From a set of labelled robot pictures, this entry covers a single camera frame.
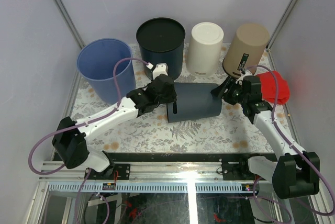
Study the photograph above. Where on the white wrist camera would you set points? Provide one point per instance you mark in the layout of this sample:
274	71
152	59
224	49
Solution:
161	68
241	78

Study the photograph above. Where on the cream white bin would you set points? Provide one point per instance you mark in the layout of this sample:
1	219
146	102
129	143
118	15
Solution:
204	49

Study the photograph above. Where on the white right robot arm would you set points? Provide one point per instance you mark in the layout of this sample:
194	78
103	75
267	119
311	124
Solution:
295	172

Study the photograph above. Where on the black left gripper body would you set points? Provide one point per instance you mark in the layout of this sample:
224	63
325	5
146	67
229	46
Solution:
171	98

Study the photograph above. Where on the dark navy tall bin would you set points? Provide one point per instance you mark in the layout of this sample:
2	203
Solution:
161	40

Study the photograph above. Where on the red crumpled cloth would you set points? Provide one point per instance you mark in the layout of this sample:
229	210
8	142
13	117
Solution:
268	88

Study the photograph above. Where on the dark teal bin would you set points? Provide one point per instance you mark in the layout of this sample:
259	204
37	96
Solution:
194	101

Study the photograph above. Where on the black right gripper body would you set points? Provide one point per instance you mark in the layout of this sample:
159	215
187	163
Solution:
234	94

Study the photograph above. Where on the floral patterned table mat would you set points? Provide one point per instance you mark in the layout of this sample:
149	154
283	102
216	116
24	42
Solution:
229	132

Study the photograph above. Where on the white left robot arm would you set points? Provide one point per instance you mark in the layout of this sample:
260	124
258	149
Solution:
71	143

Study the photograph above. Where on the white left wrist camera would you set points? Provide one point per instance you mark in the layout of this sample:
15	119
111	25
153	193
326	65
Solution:
161	68

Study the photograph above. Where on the light blue plastic bin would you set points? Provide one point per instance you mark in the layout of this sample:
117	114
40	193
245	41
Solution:
96	63

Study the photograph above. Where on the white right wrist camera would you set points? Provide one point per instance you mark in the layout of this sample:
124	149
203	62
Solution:
241	78

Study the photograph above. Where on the tan cylindrical bin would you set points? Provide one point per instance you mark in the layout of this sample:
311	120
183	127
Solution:
246	49

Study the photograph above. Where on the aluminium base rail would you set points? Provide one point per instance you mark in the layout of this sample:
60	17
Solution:
154	177

